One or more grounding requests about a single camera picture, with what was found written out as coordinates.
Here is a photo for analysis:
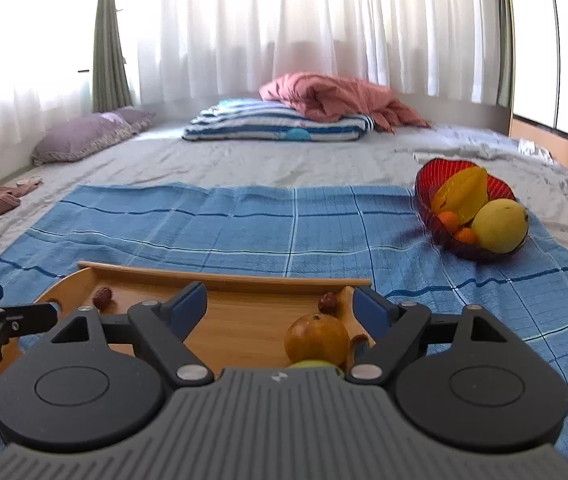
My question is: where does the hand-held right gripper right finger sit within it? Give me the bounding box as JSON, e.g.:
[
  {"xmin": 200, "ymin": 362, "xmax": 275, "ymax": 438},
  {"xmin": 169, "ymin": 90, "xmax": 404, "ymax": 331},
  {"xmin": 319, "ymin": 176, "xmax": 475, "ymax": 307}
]
[{"xmin": 346, "ymin": 286, "xmax": 517, "ymax": 387}]

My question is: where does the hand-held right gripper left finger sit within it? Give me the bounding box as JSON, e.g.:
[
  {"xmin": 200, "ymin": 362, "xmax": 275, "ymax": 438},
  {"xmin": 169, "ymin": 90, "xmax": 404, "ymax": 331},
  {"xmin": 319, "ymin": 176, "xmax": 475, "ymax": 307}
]
[{"xmin": 50, "ymin": 281, "xmax": 216, "ymax": 388}]

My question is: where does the wooden tray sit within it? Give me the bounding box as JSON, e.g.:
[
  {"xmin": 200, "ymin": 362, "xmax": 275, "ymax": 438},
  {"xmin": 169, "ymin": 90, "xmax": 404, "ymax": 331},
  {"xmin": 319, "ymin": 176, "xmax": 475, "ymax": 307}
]
[{"xmin": 0, "ymin": 261, "xmax": 375, "ymax": 416}]

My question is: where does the orange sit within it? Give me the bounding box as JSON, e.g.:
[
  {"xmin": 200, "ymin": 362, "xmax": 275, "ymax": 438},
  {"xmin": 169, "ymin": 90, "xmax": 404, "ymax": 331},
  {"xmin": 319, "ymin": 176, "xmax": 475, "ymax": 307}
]
[{"xmin": 284, "ymin": 313, "xmax": 351, "ymax": 367}]

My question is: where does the large green apple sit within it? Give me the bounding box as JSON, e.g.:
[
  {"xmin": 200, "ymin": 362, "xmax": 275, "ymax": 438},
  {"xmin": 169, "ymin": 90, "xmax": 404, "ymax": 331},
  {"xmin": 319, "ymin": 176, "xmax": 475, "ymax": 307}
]
[{"xmin": 288, "ymin": 358, "xmax": 345, "ymax": 377}]

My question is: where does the blue plaid blanket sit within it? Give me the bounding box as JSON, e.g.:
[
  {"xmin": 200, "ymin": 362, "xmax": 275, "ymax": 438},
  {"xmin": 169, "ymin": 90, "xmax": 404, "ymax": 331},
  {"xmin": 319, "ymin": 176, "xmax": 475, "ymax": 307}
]
[{"xmin": 0, "ymin": 184, "xmax": 568, "ymax": 461}]

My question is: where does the pink cloth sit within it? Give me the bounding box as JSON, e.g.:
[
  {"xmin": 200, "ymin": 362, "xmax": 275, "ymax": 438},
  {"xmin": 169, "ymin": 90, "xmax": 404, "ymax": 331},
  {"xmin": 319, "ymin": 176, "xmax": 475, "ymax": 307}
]
[{"xmin": 0, "ymin": 183, "xmax": 42, "ymax": 216}]

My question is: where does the red glass bowl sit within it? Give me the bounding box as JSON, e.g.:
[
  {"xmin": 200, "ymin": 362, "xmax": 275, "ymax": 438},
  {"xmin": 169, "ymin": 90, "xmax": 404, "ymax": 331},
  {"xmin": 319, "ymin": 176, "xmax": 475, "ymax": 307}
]
[{"xmin": 415, "ymin": 158, "xmax": 530, "ymax": 262}]

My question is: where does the grey bed sheet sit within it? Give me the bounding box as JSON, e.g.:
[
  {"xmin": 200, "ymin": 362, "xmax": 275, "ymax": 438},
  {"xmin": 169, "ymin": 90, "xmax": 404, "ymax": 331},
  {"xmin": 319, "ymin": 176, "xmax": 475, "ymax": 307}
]
[{"xmin": 0, "ymin": 120, "xmax": 568, "ymax": 281}]

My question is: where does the yellow starfruit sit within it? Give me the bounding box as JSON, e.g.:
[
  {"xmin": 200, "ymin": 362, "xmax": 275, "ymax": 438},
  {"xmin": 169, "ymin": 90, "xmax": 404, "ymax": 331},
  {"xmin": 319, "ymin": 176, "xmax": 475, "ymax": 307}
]
[{"xmin": 431, "ymin": 166, "xmax": 489, "ymax": 226}]

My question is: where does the yellow mango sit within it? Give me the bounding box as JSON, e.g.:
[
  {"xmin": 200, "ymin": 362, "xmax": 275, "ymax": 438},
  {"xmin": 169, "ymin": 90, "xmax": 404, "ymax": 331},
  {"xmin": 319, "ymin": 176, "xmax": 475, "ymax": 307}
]
[{"xmin": 471, "ymin": 198, "xmax": 530, "ymax": 254}]

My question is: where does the purple pillow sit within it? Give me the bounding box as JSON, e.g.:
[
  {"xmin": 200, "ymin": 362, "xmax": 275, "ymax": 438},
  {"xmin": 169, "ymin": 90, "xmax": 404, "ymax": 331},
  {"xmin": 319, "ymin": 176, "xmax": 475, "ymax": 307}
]
[{"xmin": 31, "ymin": 108, "xmax": 157, "ymax": 167}]

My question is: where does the blue striped pillow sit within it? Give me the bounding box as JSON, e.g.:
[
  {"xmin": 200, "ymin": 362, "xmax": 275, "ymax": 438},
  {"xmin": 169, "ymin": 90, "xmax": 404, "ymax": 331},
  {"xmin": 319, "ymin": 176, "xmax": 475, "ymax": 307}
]
[{"xmin": 182, "ymin": 98, "xmax": 376, "ymax": 143}]

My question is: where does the pink quilt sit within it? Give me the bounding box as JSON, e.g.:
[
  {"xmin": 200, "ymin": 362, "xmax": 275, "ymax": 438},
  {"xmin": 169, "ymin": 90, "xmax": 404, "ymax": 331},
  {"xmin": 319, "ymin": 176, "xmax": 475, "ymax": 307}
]
[{"xmin": 259, "ymin": 72, "xmax": 432, "ymax": 134}]

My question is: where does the white sheer curtain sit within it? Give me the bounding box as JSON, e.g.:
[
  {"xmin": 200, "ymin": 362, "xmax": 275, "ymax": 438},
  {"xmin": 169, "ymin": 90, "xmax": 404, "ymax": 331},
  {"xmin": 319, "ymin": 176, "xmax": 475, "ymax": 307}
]
[
  {"xmin": 0, "ymin": 0, "xmax": 97, "ymax": 158},
  {"xmin": 124, "ymin": 0, "xmax": 505, "ymax": 111}
]

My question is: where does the wooden bed board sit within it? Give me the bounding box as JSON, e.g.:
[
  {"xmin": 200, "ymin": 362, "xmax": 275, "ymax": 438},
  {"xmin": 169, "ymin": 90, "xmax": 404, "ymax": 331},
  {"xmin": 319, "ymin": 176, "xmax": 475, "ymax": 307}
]
[{"xmin": 509, "ymin": 115, "xmax": 568, "ymax": 183}]

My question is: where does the grey-green curtain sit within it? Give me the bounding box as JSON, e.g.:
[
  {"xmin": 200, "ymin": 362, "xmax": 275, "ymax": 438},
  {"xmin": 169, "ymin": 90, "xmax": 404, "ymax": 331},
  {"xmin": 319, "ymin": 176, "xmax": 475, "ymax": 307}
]
[
  {"xmin": 91, "ymin": 0, "xmax": 135, "ymax": 113},
  {"xmin": 496, "ymin": 0, "xmax": 512, "ymax": 108}
]

